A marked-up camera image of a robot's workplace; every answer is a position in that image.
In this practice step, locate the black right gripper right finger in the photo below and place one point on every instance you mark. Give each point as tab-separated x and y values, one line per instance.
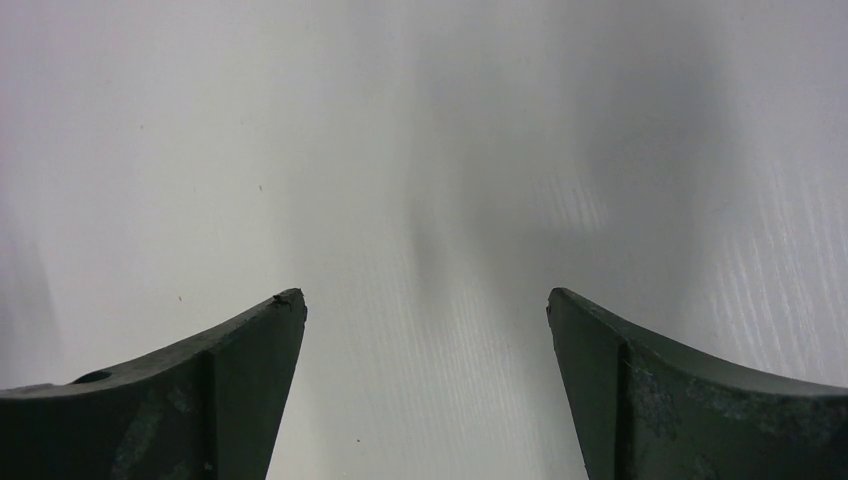
645	406

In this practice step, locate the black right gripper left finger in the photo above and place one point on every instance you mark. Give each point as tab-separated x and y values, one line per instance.
206	407

